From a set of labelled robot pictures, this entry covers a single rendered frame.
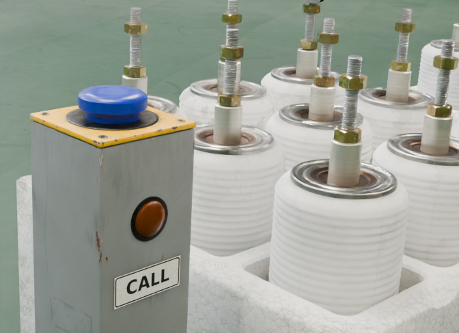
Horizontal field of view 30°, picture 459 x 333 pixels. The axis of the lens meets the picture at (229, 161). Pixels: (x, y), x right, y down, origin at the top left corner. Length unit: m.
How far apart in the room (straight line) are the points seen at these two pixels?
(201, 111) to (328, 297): 0.28
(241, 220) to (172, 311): 0.15
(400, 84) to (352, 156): 0.26
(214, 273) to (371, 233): 0.12
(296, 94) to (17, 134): 0.78
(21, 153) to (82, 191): 0.98
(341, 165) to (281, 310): 0.11
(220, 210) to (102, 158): 0.21
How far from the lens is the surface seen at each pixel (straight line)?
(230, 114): 0.67
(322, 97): 0.76
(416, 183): 0.67
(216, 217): 0.66
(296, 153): 0.74
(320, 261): 0.59
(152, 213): 0.49
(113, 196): 0.47
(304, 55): 0.92
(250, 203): 0.66
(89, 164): 0.47
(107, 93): 0.50
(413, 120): 0.83
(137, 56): 0.76
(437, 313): 0.62
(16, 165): 1.40
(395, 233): 0.60
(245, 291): 0.60
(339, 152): 0.60
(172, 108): 0.76
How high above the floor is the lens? 0.45
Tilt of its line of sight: 18 degrees down
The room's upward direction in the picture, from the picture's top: 3 degrees clockwise
